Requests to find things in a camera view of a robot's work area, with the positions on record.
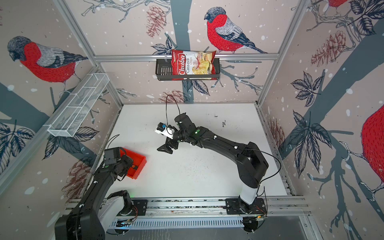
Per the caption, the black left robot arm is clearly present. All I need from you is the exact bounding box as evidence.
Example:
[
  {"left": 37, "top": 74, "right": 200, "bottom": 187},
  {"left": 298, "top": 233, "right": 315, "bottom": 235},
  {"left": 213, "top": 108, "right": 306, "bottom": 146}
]
[{"left": 55, "top": 147, "right": 134, "bottom": 240}]

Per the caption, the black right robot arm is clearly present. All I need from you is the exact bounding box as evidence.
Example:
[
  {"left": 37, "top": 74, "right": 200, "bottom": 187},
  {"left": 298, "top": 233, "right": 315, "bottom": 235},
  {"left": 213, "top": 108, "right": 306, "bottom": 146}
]
[{"left": 155, "top": 113, "right": 269, "bottom": 206}]

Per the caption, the red plastic bin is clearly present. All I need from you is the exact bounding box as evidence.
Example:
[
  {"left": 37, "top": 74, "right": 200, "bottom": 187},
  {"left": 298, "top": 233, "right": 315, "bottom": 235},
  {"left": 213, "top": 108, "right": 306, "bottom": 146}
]
[{"left": 120, "top": 148, "right": 147, "bottom": 180}]

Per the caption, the red cassava chips bag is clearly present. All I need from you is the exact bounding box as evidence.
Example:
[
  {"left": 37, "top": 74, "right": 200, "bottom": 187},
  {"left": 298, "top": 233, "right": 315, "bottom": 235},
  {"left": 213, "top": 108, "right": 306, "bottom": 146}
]
[{"left": 171, "top": 50, "right": 220, "bottom": 80}]

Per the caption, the aluminium back crossbar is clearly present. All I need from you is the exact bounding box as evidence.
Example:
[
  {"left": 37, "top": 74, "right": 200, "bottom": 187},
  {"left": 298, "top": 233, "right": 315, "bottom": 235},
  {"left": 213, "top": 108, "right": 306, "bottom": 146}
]
[{"left": 92, "top": 53, "right": 280, "bottom": 63}]

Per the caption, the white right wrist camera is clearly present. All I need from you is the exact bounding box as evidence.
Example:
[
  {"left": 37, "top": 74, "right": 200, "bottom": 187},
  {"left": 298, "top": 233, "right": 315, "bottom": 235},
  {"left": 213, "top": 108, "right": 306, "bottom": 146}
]
[{"left": 155, "top": 123, "right": 175, "bottom": 139}]

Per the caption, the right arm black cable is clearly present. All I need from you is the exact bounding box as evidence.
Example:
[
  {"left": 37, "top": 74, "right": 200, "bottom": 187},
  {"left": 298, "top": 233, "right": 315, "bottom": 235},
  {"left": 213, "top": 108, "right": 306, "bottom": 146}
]
[{"left": 164, "top": 94, "right": 181, "bottom": 127}]

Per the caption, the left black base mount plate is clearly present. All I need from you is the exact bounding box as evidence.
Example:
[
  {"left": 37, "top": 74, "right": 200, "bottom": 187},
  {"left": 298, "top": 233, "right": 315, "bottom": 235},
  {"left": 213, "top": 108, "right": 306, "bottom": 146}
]
[{"left": 118, "top": 199, "right": 148, "bottom": 217}]

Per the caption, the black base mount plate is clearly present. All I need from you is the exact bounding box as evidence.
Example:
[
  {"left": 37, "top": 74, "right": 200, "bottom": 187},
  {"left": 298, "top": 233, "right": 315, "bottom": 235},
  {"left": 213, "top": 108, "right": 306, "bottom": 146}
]
[
  {"left": 118, "top": 199, "right": 148, "bottom": 217},
  {"left": 225, "top": 198, "right": 267, "bottom": 215}
]

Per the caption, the black wire wall basket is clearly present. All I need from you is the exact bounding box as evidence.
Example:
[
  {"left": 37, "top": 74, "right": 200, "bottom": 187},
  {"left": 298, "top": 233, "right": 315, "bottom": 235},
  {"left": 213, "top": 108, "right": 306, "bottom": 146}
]
[{"left": 155, "top": 58, "right": 221, "bottom": 81}]

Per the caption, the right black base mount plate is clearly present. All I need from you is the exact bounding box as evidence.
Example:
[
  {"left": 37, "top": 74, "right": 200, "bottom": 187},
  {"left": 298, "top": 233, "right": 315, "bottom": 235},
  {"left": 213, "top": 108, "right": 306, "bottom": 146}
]
[{"left": 225, "top": 198, "right": 267, "bottom": 215}]

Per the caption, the white mesh wall shelf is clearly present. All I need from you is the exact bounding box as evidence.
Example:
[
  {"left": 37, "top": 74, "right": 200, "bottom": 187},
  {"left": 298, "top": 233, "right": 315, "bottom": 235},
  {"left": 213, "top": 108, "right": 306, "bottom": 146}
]
[{"left": 48, "top": 73, "right": 110, "bottom": 137}]

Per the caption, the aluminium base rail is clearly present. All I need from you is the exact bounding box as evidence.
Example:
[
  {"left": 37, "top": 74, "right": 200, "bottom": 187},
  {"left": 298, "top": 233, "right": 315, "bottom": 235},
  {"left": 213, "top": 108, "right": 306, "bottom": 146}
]
[{"left": 64, "top": 196, "right": 310, "bottom": 218}]

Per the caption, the aluminium corner frame post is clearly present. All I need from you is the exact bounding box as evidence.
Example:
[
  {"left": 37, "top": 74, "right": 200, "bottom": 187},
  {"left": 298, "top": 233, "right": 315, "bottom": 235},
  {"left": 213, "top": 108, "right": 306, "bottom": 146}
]
[{"left": 53, "top": 0, "right": 124, "bottom": 109}]

